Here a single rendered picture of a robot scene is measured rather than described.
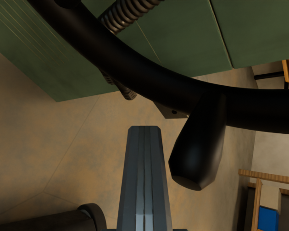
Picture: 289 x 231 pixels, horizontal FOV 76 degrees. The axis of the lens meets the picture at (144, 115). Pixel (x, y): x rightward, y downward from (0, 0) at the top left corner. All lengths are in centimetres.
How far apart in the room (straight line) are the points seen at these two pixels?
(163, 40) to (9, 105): 63
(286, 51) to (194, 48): 13
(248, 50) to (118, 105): 82
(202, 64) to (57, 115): 67
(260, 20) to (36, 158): 81
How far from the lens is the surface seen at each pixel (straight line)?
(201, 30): 32
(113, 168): 105
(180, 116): 42
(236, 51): 33
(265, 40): 32
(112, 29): 21
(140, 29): 35
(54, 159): 88
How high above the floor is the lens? 81
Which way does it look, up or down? 43 degrees down
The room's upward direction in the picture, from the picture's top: 88 degrees clockwise
